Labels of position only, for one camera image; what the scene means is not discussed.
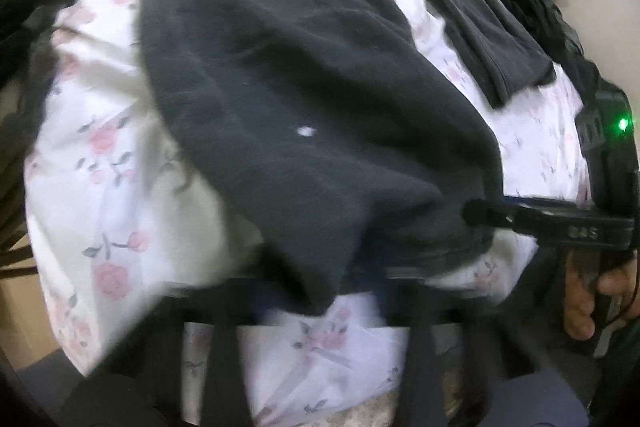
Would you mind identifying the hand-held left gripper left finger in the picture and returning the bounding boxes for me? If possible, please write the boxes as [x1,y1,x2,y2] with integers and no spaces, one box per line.
[60,291,262,427]

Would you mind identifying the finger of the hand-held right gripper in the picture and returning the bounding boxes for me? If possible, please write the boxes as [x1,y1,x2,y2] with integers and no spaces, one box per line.
[463,198,522,231]

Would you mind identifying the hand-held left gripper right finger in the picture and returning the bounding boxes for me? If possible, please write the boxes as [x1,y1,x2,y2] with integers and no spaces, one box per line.
[386,266,552,427]

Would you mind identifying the dark grey pants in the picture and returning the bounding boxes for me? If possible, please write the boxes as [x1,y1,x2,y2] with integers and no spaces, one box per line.
[140,0,558,315]

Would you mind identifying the person's right hand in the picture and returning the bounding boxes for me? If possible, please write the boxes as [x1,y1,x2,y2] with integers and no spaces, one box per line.
[561,251,640,341]

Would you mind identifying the floral bed sheet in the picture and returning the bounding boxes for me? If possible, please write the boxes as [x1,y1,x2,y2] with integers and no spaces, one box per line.
[22,0,597,423]

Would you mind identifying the black clothes pile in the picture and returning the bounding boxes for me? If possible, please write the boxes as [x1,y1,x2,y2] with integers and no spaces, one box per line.
[0,0,77,78]

